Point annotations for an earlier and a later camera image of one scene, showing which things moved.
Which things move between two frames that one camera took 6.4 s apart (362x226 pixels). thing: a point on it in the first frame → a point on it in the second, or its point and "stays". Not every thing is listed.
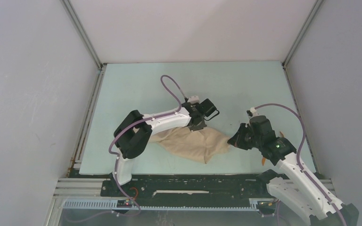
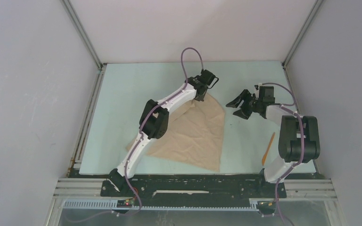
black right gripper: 236,140 → 245,94
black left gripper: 199,126 → 200,98
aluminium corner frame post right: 310,14 stays
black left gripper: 190,190 stays
